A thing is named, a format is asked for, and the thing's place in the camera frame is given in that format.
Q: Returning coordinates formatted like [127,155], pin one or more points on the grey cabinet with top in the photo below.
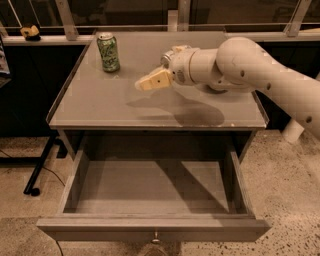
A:
[92,99]

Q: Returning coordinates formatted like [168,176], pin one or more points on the yellow and black toy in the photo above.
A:
[30,32]

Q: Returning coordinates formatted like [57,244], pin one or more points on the green soda can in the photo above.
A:
[108,49]

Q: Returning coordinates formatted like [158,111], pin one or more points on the black stand leg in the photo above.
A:
[39,164]

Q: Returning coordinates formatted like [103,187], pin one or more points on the metal drawer knob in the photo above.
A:
[155,239]

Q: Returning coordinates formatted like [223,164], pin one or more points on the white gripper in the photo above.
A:
[180,66]

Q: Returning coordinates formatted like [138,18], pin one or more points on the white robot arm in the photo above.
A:
[240,64]

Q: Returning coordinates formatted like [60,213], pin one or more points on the open grey top drawer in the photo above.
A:
[125,186]

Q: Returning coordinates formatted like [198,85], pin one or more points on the white post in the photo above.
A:
[292,131]

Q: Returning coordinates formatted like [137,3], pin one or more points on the white railing frame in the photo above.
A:
[74,22]

